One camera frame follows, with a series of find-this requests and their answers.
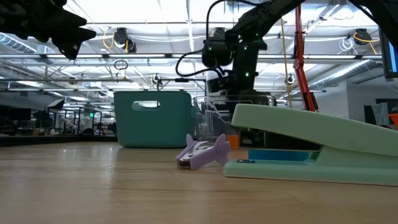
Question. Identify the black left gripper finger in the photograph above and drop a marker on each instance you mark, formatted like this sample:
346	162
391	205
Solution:
74	39
71	21

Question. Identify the purple staple remover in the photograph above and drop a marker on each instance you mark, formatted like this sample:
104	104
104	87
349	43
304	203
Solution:
202	155

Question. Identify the large mint green stapler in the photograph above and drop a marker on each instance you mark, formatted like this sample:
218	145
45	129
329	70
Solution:
311	130

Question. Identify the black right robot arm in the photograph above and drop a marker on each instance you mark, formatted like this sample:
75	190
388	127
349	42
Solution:
245	56

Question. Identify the clear plastic container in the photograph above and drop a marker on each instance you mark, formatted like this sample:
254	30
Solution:
205	124

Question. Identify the teal plastic bin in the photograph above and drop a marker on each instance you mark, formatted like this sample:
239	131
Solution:
174	130

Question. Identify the black computer monitor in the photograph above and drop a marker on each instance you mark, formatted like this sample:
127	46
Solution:
392	59

